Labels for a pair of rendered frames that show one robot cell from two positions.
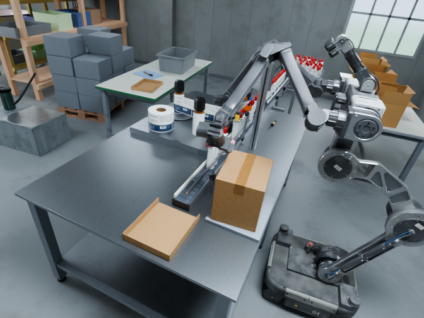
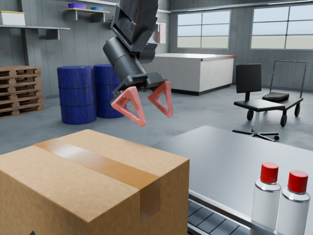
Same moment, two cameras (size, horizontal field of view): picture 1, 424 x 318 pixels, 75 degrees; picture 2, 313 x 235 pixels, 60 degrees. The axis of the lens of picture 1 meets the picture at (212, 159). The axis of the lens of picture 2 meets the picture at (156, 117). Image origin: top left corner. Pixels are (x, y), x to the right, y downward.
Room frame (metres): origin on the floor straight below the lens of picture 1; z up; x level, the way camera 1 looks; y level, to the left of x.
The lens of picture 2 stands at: (1.47, -0.57, 1.33)
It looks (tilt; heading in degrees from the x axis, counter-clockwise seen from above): 15 degrees down; 113
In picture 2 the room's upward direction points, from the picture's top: straight up
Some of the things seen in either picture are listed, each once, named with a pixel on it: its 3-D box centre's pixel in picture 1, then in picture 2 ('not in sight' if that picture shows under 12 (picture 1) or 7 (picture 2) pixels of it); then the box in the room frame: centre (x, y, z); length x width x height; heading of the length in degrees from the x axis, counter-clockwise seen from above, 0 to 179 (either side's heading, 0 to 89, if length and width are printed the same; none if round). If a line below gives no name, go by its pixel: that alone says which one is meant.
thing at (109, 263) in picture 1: (200, 187); not in sight; (1.85, 0.07, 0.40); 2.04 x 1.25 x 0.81; 159
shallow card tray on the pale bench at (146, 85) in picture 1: (147, 85); not in sight; (3.10, 0.83, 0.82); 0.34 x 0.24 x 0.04; 170
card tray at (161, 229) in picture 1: (163, 225); not in sight; (0.97, 0.21, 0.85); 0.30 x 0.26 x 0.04; 159
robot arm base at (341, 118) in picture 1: (337, 120); not in sight; (1.12, -0.52, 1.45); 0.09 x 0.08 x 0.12; 164
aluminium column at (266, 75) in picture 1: (260, 108); not in sight; (1.89, -0.31, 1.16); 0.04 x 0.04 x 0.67; 69
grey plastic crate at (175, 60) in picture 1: (178, 60); not in sight; (3.99, 0.62, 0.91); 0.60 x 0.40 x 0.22; 168
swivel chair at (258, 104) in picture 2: not in sight; (257, 104); (1.32, 3.31, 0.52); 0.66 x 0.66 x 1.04
